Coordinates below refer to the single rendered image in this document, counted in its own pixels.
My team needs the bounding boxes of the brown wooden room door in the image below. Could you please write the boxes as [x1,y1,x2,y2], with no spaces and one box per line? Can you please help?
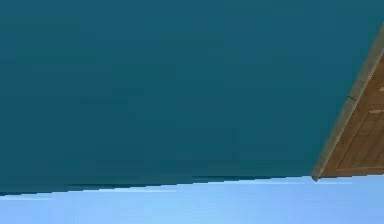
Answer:
[311,22,384,183]

